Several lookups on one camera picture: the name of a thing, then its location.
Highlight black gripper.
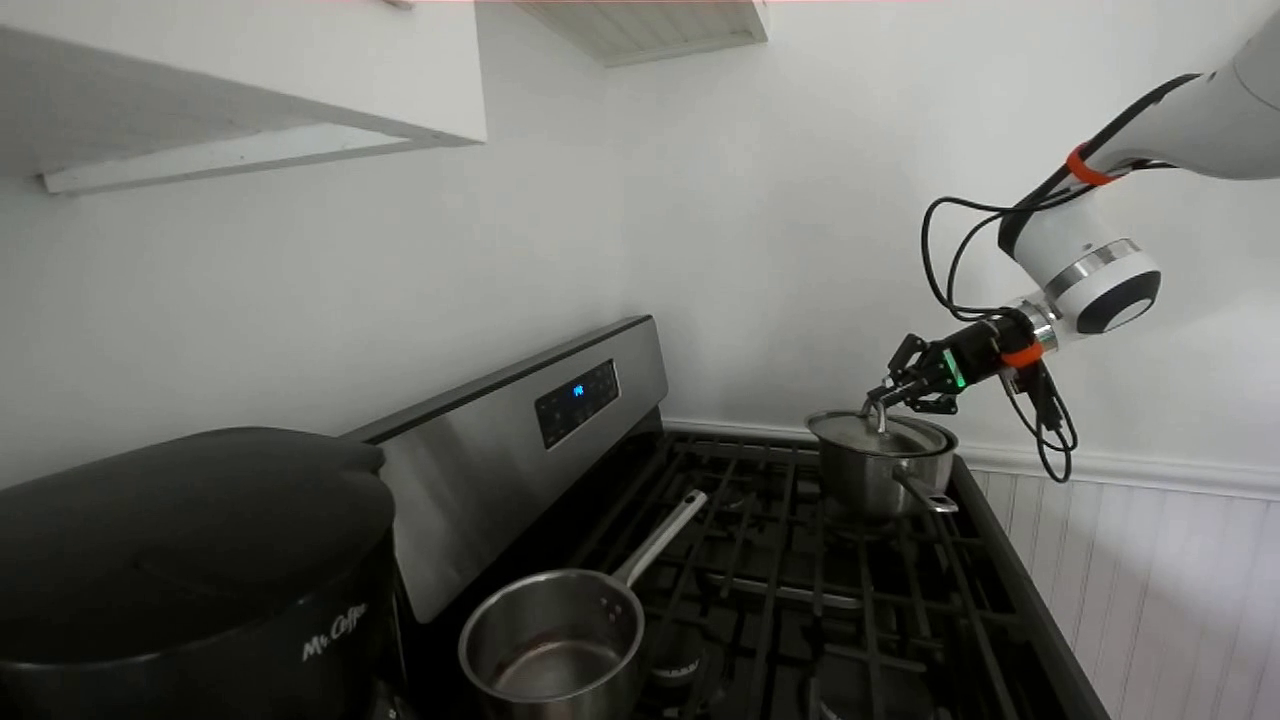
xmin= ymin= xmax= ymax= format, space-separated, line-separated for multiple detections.
xmin=861 ymin=310 xmax=1028 ymax=433

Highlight white range hood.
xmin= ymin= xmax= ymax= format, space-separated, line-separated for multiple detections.
xmin=515 ymin=0 xmax=774 ymax=74

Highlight black coffee maker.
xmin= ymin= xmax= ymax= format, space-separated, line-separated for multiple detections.
xmin=0 ymin=426 xmax=401 ymax=720

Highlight stainless gas stove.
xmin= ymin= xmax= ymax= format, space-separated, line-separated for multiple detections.
xmin=348 ymin=314 xmax=1116 ymax=720

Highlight steel saucepan with long handle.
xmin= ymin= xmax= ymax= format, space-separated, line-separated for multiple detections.
xmin=458 ymin=487 xmax=713 ymax=720

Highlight wrist camera with orange mount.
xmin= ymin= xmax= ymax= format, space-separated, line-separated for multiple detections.
xmin=997 ymin=342 xmax=1073 ymax=433

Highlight white wall cabinet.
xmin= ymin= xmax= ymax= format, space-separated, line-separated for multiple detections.
xmin=0 ymin=0 xmax=493 ymax=201

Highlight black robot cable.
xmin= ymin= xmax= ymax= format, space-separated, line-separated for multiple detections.
xmin=917 ymin=191 xmax=1086 ymax=487

